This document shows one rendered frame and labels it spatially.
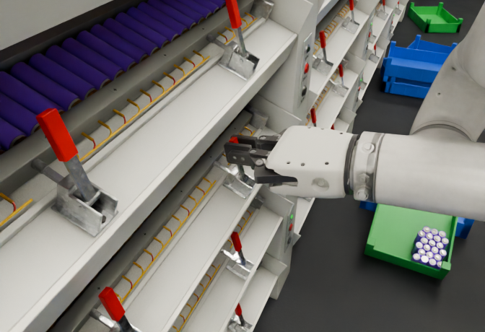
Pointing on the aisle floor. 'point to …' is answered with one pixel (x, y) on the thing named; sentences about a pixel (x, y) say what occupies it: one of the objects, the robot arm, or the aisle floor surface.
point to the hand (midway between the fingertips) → (242, 150)
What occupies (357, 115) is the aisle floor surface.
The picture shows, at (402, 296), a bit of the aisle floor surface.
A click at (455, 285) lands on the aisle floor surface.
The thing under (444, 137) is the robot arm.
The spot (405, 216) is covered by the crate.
